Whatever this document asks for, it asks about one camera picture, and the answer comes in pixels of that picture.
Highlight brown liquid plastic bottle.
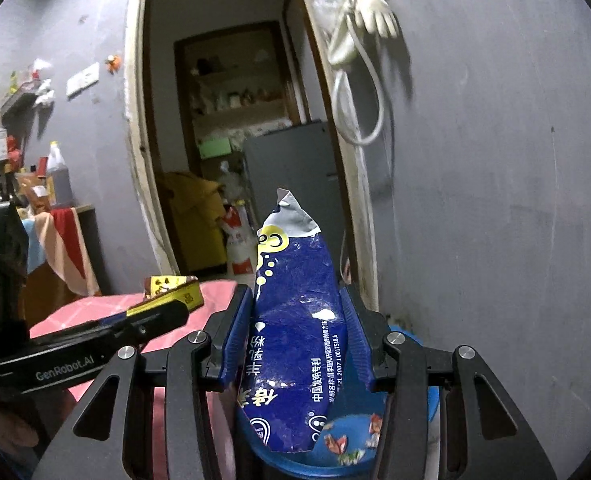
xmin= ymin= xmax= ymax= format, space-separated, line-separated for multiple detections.
xmin=45 ymin=141 xmax=75 ymax=207

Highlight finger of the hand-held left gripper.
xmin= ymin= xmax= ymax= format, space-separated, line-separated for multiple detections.
xmin=28 ymin=300 xmax=192 ymax=348

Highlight person's left forearm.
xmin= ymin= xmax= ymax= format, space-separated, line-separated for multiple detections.
xmin=0 ymin=402 xmax=43 ymax=466

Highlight white cable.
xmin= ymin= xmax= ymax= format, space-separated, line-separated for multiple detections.
xmin=333 ymin=35 xmax=387 ymax=147

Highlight yellow bag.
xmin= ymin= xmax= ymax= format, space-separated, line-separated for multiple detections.
xmin=162 ymin=170 xmax=228 ymax=273

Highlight blue snack wrapper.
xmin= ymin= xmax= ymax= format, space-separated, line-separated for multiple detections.
xmin=238 ymin=187 xmax=390 ymax=453

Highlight blue bin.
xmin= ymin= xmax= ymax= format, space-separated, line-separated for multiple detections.
xmin=232 ymin=327 xmax=446 ymax=480

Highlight light blue cloth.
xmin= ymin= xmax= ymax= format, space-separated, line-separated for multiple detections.
xmin=25 ymin=220 xmax=51 ymax=273

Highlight cream door frame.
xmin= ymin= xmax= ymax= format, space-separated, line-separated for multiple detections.
xmin=124 ymin=0 xmax=381 ymax=311

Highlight white red sack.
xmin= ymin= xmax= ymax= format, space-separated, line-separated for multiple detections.
xmin=220 ymin=200 xmax=256 ymax=276

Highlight brown cabinet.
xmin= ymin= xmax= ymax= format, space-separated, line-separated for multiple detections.
xmin=22 ymin=205 xmax=101 ymax=328

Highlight wall shelf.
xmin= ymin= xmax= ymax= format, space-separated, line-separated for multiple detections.
xmin=0 ymin=80 xmax=56 ymax=121

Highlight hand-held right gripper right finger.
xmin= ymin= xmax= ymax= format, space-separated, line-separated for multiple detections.
xmin=339 ymin=284 xmax=559 ymax=480

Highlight white rubber gloves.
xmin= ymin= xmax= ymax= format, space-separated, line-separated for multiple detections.
xmin=355 ymin=0 xmax=401 ymax=39

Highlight white wall switch panel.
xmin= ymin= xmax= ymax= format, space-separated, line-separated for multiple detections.
xmin=66 ymin=62 xmax=101 ymax=98

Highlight red cream striped towel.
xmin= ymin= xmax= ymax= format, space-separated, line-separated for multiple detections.
xmin=34 ymin=207 xmax=101 ymax=297

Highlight green box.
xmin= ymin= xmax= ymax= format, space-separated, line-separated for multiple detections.
xmin=198 ymin=136 xmax=232 ymax=160

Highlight pink checked blanket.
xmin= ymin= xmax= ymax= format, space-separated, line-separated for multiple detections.
xmin=28 ymin=280 xmax=241 ymax=480

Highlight yellow wrapper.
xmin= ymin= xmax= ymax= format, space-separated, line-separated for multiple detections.
xmin=125 ymin=275 xmax=205 ymax=318

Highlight wooden shelf unit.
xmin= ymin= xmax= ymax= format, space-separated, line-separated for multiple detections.
xmin=174 ymin=21 xmax=296 ymax=171

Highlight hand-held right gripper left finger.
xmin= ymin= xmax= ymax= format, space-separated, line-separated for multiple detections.
xmin=32 ymin=284 xmax=253 ymax=480

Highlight clear plastic bag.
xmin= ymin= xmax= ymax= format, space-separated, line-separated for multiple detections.
xmin=311 ymin=0 xmax=349 ymax=36

